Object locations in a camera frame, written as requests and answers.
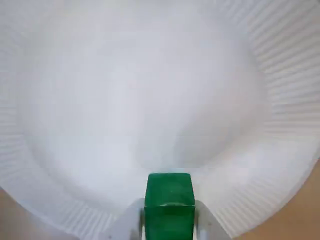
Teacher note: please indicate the white paper plate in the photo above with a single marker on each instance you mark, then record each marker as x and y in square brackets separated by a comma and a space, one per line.
[125, 100]

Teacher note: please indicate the green cube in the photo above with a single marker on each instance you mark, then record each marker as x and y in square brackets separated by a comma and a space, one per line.
[170, 200]

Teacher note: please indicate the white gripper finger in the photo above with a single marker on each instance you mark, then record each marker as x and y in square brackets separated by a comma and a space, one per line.
[133, 220]
[207, 225]

